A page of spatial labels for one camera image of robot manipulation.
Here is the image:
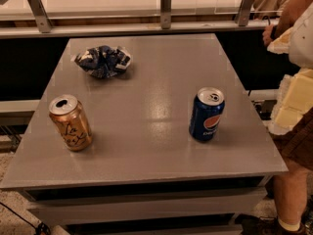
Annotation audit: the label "middle metal railing bracket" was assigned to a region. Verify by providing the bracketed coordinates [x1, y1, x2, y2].
[160, 0, 171, 29]

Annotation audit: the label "black floor cable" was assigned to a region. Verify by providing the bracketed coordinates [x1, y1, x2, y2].
[0, 201, 52, 235]

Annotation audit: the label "crumpled blue chip bag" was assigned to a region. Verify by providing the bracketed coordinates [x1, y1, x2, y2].
[74, 45, 131, 79]

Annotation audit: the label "blue Pepsi can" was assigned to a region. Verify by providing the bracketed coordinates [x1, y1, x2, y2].
[189, 87, 225, 142]

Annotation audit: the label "right metal railing bracket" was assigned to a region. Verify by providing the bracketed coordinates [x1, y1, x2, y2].
[235, 0, 254, 26]

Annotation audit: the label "metal railing bracket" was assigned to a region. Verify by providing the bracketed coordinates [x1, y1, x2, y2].
[235, 0, 254, 26]
[160, 0, 171, 29]
[27, 0, 52, 33]

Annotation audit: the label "left metal railing bracket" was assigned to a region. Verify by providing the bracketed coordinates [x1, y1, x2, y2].
[27, 0, 52, 33]

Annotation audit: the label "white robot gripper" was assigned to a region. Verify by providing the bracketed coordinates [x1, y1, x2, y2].
[267, 3, 313, 135]

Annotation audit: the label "person in brown shorts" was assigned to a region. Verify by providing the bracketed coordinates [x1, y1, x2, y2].
[239, 0, 313, 235]

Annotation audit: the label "gold LaCroix can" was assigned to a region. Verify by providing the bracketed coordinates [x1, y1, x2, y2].
[49, 94, 93, 152]

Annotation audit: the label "person's hand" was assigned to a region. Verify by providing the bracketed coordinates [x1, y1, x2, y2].
[262, 24, 277, 46]

